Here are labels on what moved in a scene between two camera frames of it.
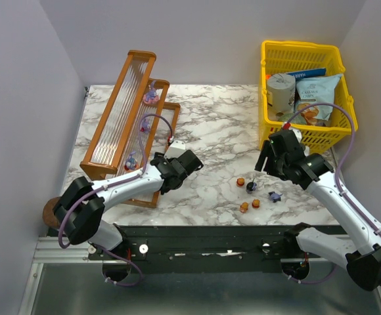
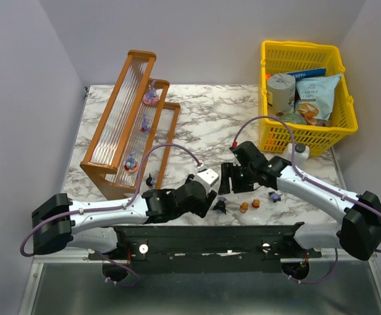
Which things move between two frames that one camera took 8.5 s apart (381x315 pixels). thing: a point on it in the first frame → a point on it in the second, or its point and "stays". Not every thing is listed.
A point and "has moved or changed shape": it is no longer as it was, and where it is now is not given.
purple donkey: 131,163 stays
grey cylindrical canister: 280,92 stays
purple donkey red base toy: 146,125 stays
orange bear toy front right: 255,203 stays
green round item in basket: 286,117 stays
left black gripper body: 184,163 → 202,202
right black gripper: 272,157 → 237,178
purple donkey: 151,97 stays
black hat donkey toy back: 251,186 has moved or changed shape
